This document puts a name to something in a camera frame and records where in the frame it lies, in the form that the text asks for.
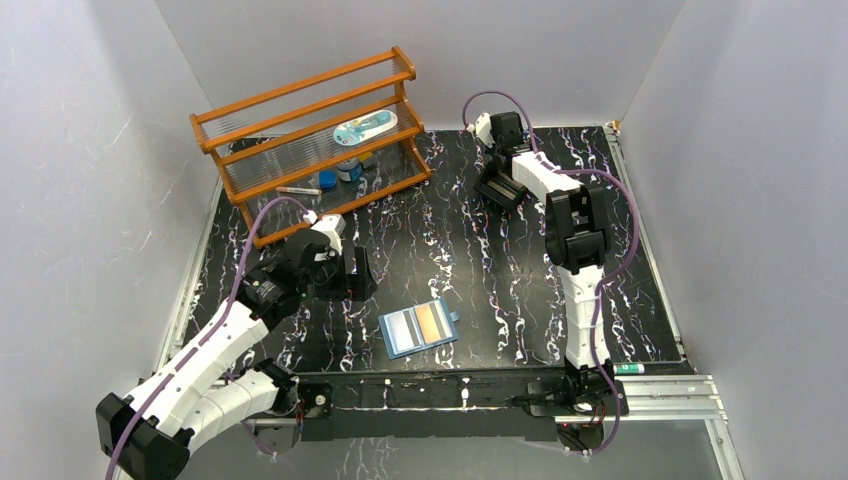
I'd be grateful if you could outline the orange wooden shelf rack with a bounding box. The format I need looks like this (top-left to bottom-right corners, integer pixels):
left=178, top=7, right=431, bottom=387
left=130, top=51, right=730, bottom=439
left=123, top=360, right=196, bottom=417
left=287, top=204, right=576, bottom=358
left=189, top=46, right=432, bottom=247

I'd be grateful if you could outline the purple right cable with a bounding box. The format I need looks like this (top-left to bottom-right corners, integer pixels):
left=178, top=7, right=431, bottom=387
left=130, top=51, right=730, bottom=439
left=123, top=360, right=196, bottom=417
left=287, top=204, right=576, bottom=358
left=462, top=91, right=642, bottom=455

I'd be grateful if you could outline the small blue lidded jar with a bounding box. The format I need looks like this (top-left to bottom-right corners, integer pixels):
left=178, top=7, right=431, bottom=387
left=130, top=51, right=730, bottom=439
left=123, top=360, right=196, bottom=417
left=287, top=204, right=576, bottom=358
left=335, top=157, right=363, bottom=182

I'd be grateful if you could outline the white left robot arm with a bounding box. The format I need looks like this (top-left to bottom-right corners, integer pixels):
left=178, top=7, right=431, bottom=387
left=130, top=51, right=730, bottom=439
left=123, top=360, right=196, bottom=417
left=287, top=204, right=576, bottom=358
left=96, top=214, right=376, bottom=479

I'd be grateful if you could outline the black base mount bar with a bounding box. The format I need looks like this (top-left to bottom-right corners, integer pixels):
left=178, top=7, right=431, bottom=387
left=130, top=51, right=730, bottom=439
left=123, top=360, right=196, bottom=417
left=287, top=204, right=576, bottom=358
left=247, top=366, right=630, bottom=447

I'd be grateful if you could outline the orange credit card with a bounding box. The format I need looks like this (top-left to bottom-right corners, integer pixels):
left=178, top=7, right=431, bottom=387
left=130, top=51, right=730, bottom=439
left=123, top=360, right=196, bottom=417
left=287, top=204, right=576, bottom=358
left=414, top=300, right=456, bottom=345

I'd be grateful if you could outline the black card tray box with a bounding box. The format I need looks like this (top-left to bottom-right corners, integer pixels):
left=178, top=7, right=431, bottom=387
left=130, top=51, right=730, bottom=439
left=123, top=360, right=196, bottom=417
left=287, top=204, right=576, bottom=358
left=473, top=164, right=528, bottom=211

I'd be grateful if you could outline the white orange marker pen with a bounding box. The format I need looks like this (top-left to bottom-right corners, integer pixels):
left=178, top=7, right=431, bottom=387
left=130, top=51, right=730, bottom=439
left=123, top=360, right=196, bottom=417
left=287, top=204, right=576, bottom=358
left=275, top=186, right=322, bottom=196

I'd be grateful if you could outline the purple cable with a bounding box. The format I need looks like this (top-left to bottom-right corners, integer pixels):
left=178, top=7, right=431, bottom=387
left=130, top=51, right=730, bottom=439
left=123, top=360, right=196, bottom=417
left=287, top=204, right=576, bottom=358
left=462, top=91, right=642, bottom=455
left=104, top=196, right=316, bottom=480

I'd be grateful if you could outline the blue card holder wallet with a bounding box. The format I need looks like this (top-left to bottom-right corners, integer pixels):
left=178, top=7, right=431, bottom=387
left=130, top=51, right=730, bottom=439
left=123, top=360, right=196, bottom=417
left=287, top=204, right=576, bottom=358
left=378, top=297, right=460, bottom=360

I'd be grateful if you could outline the white blue packaged item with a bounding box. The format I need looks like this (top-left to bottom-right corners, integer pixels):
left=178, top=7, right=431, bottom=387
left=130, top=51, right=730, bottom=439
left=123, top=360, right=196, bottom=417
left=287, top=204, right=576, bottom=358
left=332, top=109, right=398, bottom=147

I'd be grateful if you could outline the blue small box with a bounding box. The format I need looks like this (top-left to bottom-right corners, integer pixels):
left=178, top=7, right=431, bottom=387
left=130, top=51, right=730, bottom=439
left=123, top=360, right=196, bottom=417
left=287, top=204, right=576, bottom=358
left=318, top=171, right=338, bottom=191

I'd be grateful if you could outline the green white marker pen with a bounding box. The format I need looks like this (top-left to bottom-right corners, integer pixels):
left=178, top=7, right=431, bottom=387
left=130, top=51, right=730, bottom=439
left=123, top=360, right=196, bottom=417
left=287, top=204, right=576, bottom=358
left=614, top=363, right=646, bottom=377

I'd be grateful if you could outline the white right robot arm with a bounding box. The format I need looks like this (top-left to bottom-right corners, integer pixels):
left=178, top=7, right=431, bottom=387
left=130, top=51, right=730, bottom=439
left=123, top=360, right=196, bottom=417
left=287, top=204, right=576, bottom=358
left=467, top=112, right=614, bottom=415

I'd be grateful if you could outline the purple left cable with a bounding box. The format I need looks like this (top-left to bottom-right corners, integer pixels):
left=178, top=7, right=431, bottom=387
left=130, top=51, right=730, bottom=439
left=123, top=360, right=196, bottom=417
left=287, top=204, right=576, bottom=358
left=104, top=196, right=316, bottom=480

